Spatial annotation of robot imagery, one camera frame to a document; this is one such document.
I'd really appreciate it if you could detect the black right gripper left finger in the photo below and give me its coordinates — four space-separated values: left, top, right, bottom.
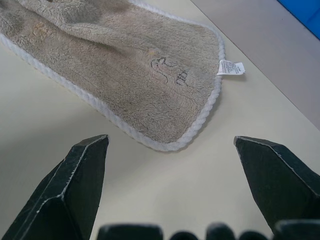
1 134 110 240

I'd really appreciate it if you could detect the beige towel with white trim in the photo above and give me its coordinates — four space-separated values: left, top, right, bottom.
0 0 246 153

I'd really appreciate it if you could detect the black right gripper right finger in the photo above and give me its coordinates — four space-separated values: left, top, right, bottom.
233 135 320 240

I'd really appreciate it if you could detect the blue panel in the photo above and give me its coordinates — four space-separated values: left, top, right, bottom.
276 0 320 41

